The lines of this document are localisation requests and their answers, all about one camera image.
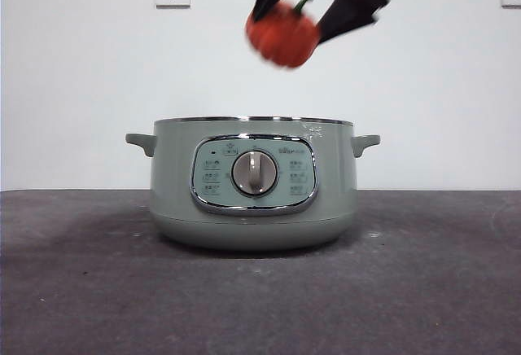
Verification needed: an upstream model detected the orange pumpkin with green stem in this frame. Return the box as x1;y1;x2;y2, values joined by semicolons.
244;0;321;70

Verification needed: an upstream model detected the pale green electric pot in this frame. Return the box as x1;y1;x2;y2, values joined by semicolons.
125;116;382;253

